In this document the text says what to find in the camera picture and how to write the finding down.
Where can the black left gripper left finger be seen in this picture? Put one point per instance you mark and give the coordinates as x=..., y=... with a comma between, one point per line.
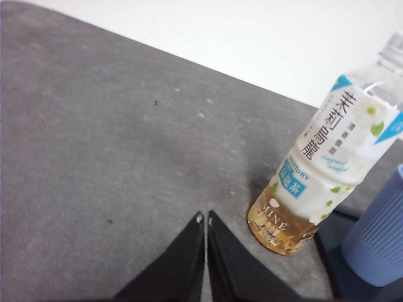
x=179, y=270

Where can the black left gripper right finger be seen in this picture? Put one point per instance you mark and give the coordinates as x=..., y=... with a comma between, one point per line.
x=233, y=273

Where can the jasmine oolong tea bottle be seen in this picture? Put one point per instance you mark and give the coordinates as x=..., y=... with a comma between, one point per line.
x=330, y=151

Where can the blue ribbed plastic cup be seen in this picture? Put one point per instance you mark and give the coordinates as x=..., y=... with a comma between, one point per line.
x=378, y=236

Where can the dark teal rectangular tray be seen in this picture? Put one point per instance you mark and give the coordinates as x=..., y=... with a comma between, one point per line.
x=333, y=267

